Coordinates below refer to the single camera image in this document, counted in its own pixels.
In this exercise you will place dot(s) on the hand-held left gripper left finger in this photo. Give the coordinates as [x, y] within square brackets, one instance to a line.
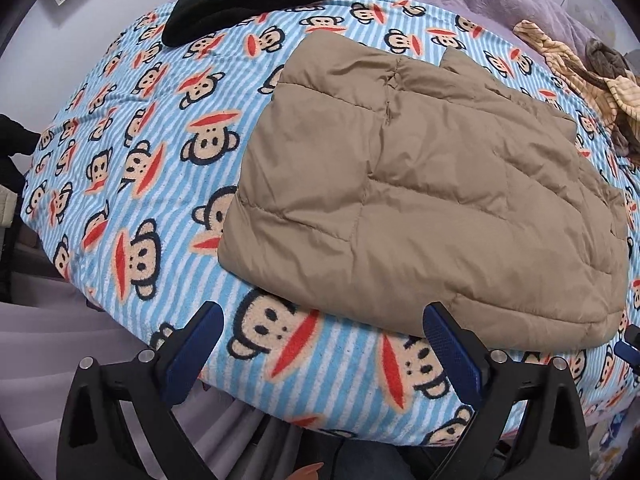
[192, 347]

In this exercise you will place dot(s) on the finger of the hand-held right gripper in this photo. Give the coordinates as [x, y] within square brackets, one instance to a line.
[627, 347]

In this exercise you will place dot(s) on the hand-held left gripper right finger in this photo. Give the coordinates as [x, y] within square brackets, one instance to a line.
[452, 352]

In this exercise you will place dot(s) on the khaki puffer jacket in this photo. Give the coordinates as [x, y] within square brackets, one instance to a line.
[425, 200]

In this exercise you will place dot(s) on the lilac pleated bed skirt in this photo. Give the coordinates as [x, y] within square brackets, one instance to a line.
[45, 340]

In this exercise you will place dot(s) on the blue striped monkey print blanket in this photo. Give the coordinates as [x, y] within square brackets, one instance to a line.
[150, 160]

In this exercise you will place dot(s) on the black fabric item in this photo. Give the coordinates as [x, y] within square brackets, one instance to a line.
[15, 135]

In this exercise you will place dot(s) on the grey-brown cloth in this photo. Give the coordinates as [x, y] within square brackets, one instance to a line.
[612, 67]

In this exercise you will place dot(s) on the beige striped cloth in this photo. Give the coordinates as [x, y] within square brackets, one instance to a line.
[585, 70]

